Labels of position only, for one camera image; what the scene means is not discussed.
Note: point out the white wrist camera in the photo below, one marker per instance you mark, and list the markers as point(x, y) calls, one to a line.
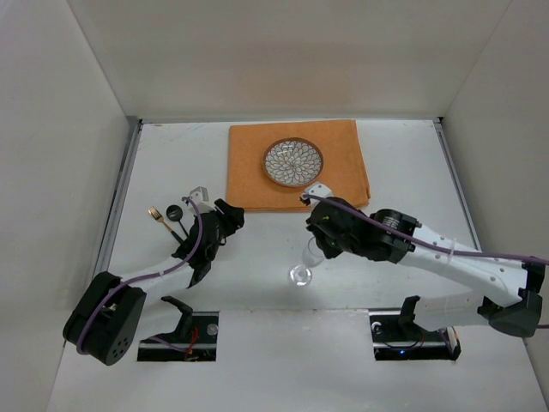
point(315, 190)
point(198, 198)

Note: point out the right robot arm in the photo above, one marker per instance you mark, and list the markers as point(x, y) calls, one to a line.
point(503, 291)

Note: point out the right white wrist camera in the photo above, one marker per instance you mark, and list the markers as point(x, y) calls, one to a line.
point(315, 190)

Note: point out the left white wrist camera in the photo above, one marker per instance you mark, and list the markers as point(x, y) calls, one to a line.
point(198, 198)

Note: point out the orange cloth placemat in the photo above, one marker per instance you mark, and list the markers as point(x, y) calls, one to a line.
point(344, 171)

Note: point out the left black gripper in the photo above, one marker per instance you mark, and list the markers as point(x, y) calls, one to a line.
point(224, 219)

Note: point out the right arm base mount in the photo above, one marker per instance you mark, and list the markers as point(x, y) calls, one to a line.
point(395, 337)

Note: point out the clear wine glass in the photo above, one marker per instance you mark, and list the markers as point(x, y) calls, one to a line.
point(312, 256)

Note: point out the black spoon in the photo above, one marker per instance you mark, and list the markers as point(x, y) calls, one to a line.
point(176, 213)

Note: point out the patterned ceramic plate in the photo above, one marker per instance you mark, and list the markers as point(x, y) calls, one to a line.
point(292, 162)

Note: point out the gold fork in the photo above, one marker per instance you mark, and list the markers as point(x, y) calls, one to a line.
point(158, 217)

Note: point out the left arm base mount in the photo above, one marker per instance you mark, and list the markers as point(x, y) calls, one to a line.
point(190, 336)

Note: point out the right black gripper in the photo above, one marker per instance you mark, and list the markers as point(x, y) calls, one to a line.
point(322, 227)

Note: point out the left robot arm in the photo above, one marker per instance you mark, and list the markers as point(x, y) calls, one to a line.
point(106, 318)

